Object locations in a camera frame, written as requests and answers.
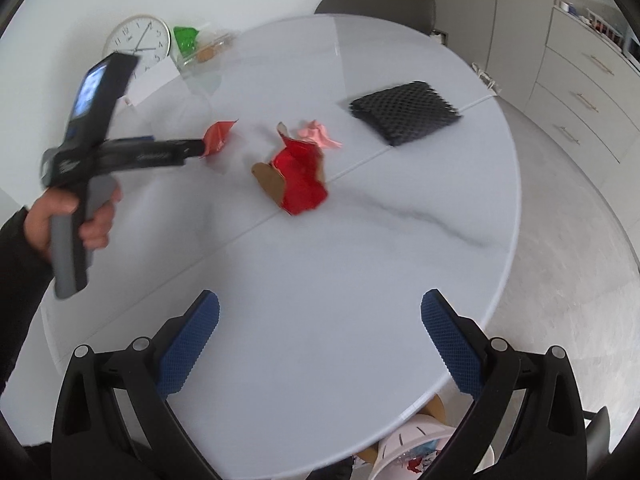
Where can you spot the green plastic bag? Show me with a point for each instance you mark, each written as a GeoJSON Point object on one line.
{"type": "Point", "coordinates": [186, 40]}

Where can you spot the white card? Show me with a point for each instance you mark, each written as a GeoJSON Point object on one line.
{"type": "Point", "coordinates": [155, 80]}

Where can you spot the clear bag of snacks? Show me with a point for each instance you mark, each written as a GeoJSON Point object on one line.
{"type": "Point", "coordinates": [212, 50]}

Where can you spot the beige tall cabinet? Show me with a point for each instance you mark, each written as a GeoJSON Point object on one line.
{"type": "Point", "coordinates": [475, 5]}

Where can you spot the white dish rack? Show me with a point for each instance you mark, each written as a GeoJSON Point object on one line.
{"type": "Point", "coordinates": [602, 25]}

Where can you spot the person's left hand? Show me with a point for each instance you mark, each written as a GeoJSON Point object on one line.
{"type": "Point", "coordinates": [40, 225]}

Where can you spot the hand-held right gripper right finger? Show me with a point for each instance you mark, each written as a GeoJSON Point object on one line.
{"type": "Point", "coordinates": [450, 345]}

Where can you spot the grey upholstered chair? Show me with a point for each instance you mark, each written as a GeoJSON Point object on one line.
{"type": "Point", "coordinates": [597, 435]}
{"type": "Point", "coordinates": [380, 7]}

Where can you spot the pink crumpled wrapper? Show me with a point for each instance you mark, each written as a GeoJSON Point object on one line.
{"type": "Point", "coordinates": [317, 134]}

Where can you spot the person's dark-socked foot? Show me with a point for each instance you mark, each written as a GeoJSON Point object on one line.
{"type": "Point", "coordinates": [330, 471]}

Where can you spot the beige tote bag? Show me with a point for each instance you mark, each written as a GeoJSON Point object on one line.
{"type": "Point", "coordinates": [485, 77]}

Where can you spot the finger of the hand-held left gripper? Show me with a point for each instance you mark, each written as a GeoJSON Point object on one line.
{"type": "Point", "coordinates": [140, 138]}
{"type": "Point", "coordinates": [155, 156]}

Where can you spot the round wooden stool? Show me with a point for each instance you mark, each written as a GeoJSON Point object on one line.
{"type": "Point", "coordinates": [436, 407]}

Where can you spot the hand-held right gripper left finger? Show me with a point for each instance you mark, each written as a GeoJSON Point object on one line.
{"type": "Point", "coordinates": [192, 345]}

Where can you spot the black mesh mat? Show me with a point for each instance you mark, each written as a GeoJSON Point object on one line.
{"type": "Point", "coordinates": [405, 112]}

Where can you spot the beige drawer cabinet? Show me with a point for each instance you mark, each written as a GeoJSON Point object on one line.
{"type": "Point", "coordinates": [585, 85]}

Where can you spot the pink plastic bin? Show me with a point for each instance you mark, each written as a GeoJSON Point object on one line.
{"type": "Point", "coordinates": [400, 440]}

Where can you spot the white round wall clock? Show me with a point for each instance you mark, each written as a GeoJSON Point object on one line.
{"type": "Point", "coordinates": [145, 35]}

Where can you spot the orange foil wrapper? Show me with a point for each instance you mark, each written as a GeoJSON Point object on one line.
{"type": "Point", "coordinates": [219, 135]}

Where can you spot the person's left forearm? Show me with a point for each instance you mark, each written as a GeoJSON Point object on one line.
{"type": "Point", "coordinates": [15, 285]}

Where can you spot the red paper carton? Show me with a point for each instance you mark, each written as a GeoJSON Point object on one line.
{"type": "Point", "coordinates": [300, 180]}

